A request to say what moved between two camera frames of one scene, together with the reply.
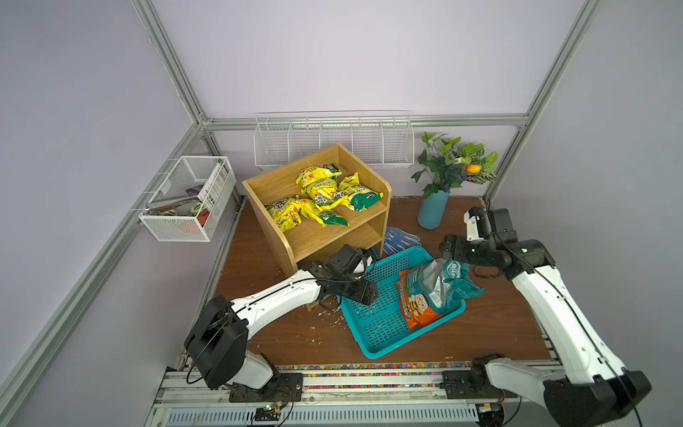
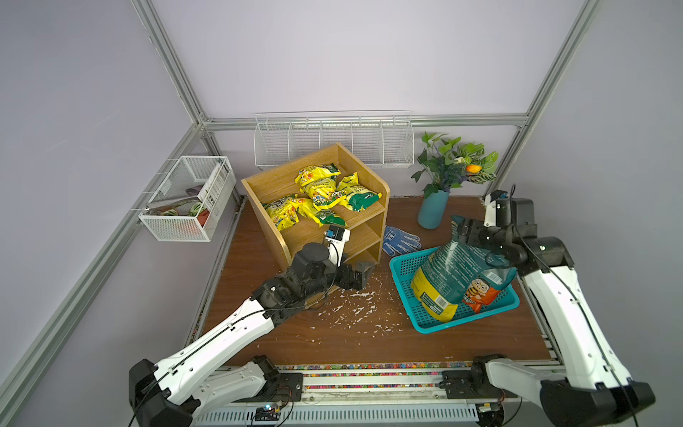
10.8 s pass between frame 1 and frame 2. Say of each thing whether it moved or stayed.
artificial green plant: stayed
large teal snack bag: moved
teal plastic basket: moved
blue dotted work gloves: stayed
